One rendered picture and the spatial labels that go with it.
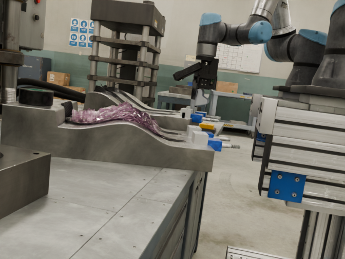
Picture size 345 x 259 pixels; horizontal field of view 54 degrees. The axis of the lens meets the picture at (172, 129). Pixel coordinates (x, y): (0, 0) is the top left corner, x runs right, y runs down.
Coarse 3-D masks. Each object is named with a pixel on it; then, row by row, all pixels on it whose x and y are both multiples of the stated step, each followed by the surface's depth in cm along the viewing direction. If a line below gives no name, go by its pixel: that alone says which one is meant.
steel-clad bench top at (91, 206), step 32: (0, 128) 103; (64, 160) 77; (64, 192) 58; (96, 192) 60; (128, 192) 62; (160, 192) 64; (0, 224) 44; (32, 224) 45; (64, 224) 46; (96, 224) 47; (128, 224) 49; (160, 224) 50; (0, 256) 37; (32, 256) 38; (64, 256) 38; (96, 256) 39; (128, 256) 40
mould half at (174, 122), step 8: (88, 96) 117; (96, 96) 117; (104, 96) 116; (112, 96) 120; (120, 96) 127; (80, 104) 141; (88, 104) 118; (96, 104) 117; (104, 104) 116; (112, 104) 116; (144, 104) 139; (160, 112) 125; (168, 112) 128; (160, 120) 113; (168, 120) 112; (176, 120) 112; (184, 120) 111; (168, 128) 113; (176, 128) 112; (184, 128) 111
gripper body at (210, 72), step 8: (200, 56) 122; (208, 64) 124; (216, 64) 122; (200, 72) 125; (208, 72) 124; (216, 72) 123; (200, 80) 124; (208, 80) 123; (216, 80) 128; (208, 88) 122
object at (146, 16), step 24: (96, 0) 488; (96, 24) 498; (120, 24) 508; (144, 24) 484; (96, 48) 504; (120, 48) 608; (144, 48) 494; (96, 72) 512; (120, 72) 630; (144, 72) 503
